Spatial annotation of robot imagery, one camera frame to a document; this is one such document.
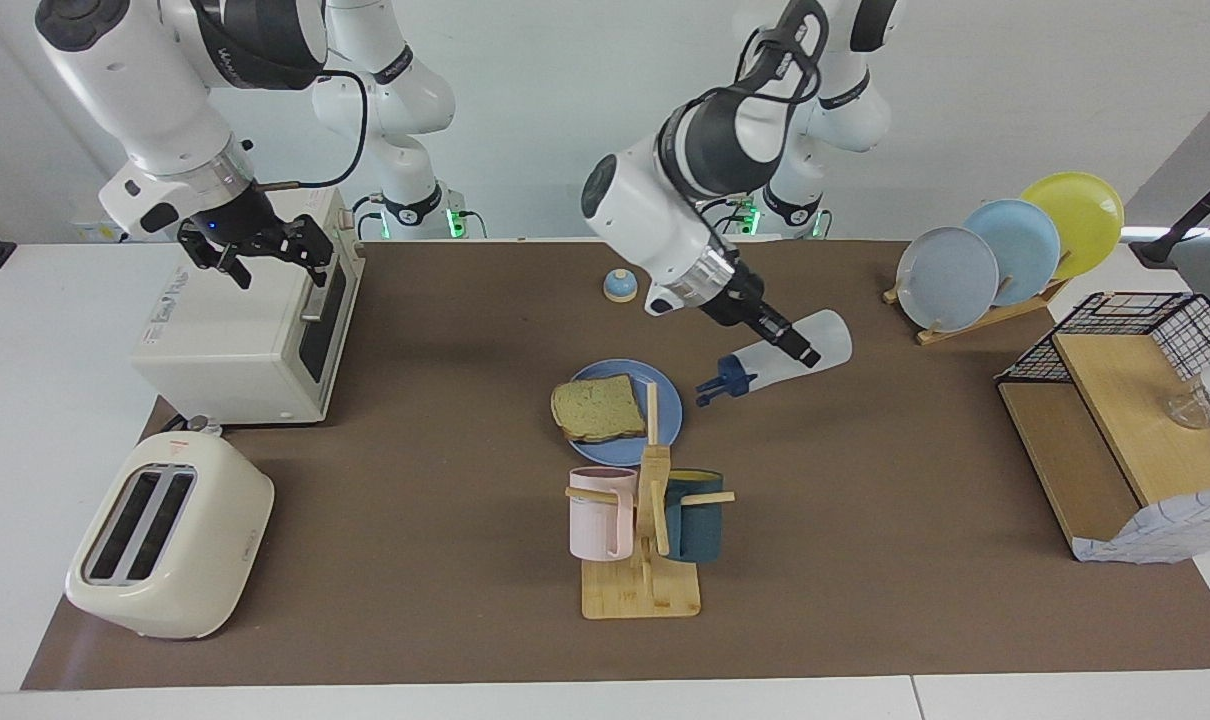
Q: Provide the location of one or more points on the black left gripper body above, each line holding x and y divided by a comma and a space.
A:
737, 300

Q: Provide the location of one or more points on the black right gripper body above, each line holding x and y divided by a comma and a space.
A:
235, 225

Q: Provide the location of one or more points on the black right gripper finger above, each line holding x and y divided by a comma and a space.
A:
227, 265
315, 248

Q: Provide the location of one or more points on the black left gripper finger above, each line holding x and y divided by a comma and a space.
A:
790, 342

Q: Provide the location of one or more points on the white seasoning bottle navy cap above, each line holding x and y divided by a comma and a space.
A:
830, 335

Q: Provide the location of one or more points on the toasted bread slice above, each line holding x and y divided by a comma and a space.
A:
597, 410

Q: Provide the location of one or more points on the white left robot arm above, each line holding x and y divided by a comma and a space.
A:
655, 210

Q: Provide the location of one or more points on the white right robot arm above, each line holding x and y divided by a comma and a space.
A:
125, 80

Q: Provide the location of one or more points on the blue round plate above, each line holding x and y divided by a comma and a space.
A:
665, 410

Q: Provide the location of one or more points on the grey-blue plate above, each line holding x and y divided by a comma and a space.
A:
945, 280

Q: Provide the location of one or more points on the light blue plate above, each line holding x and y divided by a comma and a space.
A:
1025, 245

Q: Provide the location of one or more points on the yellow plate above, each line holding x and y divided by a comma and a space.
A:
1085, 225

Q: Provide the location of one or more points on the white toaster oven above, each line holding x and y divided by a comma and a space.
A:
225, 350

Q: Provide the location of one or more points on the blue call bell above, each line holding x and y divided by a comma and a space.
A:
620, 288

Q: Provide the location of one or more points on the wooden dish rack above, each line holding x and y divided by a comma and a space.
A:
965, 328

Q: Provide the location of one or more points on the teal mug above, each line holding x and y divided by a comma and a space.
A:
700, 525

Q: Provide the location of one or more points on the pink ribbed mug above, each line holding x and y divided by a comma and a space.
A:
597, 520

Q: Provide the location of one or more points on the wooden mug tree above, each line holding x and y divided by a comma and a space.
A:
640, 595

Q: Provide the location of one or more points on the wooden two-tier shelf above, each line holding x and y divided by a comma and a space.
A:
1065, 450

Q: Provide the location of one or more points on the cream two-slot toaster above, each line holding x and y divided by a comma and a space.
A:
205, 560

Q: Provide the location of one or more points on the brown table mat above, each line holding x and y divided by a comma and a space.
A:
415, 600

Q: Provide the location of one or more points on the black angled stand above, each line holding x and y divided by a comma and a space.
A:
1155, 250

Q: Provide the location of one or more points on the clear glass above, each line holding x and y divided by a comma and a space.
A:
1190, 410

